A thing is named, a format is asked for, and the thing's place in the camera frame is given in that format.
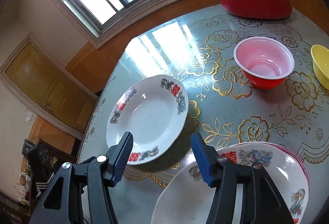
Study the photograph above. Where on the red electric cooker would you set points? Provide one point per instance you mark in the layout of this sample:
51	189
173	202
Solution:
259	9

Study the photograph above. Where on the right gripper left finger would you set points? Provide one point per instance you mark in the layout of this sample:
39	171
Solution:
61	201

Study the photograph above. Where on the yellow plastic bowl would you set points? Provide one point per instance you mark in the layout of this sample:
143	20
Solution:
320	57

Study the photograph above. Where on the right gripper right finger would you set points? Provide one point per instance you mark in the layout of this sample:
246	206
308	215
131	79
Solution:
261	199

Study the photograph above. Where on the white deep plate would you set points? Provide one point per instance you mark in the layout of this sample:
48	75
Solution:
187	198
154	110

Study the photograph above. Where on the red plastic bowl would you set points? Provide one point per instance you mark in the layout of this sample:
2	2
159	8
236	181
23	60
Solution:
264	61

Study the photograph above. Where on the large floral rimmed plate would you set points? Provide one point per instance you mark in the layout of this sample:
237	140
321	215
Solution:
284	168

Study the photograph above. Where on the yellow wooden door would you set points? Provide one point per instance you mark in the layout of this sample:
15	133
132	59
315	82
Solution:
45	87

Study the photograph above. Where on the floral blue tablecloth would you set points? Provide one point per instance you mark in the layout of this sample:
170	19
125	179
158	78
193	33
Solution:
197	49

